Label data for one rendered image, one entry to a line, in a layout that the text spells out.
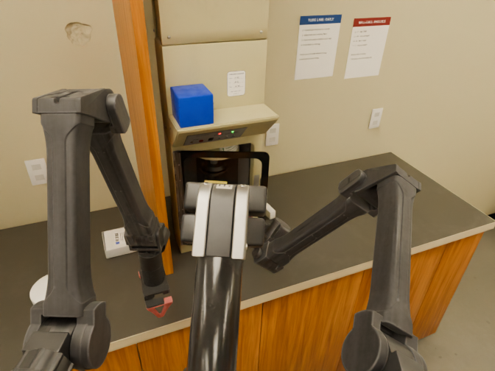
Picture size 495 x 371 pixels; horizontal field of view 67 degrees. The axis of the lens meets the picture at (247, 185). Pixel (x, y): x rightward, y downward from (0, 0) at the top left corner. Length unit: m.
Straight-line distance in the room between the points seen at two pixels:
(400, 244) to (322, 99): 1.32
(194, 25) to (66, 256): 0.73
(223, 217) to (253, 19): 0.89
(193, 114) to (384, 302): 0.70
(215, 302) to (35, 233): 1.44
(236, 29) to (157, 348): 1.05
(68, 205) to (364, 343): 0.48
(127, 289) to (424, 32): 1.83
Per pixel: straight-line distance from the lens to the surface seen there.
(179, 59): 1.14
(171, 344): 1.42
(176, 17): 1.12
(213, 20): 1.14
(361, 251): 1.58
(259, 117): 1.16
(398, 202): 0.77
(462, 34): 2.43
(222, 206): 0.36
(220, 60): 1.17
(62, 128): 0.62
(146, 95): 1.05
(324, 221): 0.92
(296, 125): 1.92
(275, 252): 1.03
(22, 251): 1.69
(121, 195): 0.82
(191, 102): 1.07
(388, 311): 0.65
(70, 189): 0.61
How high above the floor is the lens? 1.96
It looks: 33 degrees down
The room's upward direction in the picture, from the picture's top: 2 degrees clockwise
